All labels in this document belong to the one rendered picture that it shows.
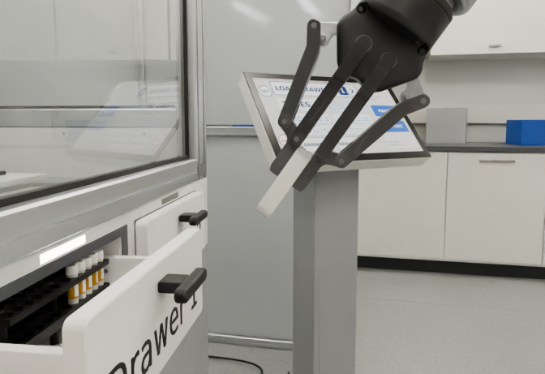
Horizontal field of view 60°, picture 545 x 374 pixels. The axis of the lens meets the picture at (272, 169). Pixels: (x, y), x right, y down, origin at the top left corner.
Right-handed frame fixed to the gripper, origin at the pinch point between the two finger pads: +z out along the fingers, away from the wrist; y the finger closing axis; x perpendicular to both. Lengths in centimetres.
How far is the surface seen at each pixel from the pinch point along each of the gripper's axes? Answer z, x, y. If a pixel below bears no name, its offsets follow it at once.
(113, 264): 23.0, -11.5, 11.6
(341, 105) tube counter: -12, -96, 0
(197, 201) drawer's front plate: 19.3, -41.4, 11.3
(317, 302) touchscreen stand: 38, -90, -28
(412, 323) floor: 55, -205, -98
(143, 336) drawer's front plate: 18.0, 4.7, 2.3
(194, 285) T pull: 13.0, 1.0, 1.3
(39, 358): 19.3, 12.5, 7.1
